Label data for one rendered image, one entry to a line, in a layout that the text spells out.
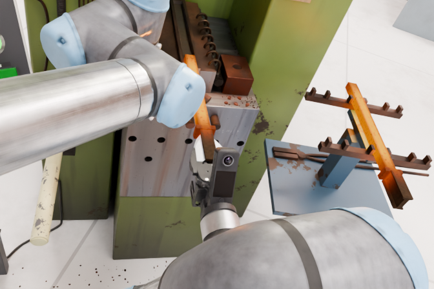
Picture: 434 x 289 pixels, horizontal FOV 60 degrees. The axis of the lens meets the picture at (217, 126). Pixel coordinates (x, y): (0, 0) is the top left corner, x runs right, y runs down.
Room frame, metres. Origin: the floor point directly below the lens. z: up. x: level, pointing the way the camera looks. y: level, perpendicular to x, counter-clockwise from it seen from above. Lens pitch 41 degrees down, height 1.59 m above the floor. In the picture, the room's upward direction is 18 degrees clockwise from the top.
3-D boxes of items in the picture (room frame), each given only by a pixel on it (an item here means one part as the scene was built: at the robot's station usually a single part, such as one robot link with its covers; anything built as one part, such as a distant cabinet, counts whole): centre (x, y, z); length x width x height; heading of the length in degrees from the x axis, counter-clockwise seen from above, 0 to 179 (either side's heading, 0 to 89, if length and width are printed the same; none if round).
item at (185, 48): (1.07, 0.20, 0.99); 0.42 x 0.05 x 0.01; 22
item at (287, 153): (1.01, -0.50, 0.74); 0.60 x 0.04 x 0.01; 105
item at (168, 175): (1.09, 0.18, 0.69); 0.56 x 0.38 x 0.45; 22
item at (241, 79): (0.99, 0.00, 0.95); 0.12 x 0.09 x 0.07; 22
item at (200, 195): (0.49, -0.04, 0.98); 0.12 x 0.08 x 0.09; 22
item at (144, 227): (1.09, 0.18, 0.23); 0.56 x 0.38 x 0.47; 22
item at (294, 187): (0.89, -0.40, 0.73); 0.40 x 0.30 x 0.02; 102
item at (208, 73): (1.06, 0.22, 0.96); 0.42 x 0.20 x 0.09; 22
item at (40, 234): (0.65, 0.43, 0.62); 0.44 x 0.05 x 0.05; 22
